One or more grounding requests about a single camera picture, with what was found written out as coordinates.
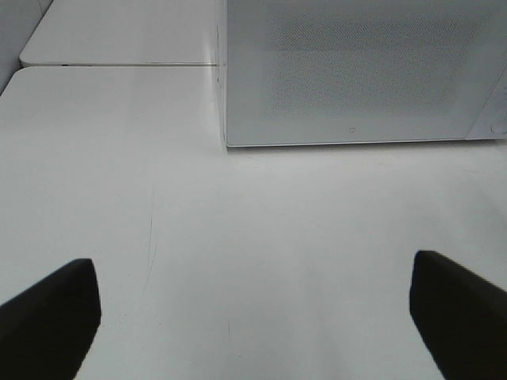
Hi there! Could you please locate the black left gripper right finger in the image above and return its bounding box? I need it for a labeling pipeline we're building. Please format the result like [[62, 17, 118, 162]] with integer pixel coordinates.
[[409, 251, 506, 379]]

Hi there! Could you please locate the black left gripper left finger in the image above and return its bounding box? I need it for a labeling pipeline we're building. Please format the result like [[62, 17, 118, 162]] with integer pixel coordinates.
[[1, 258, 101, 379]]

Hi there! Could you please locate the white microwave door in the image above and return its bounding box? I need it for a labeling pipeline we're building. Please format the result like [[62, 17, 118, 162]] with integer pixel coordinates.
[[225, 0, 507, 148]]

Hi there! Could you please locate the white adjacent table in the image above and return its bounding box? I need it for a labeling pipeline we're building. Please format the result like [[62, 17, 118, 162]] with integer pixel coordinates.
[[20, 1, 222, 67]]

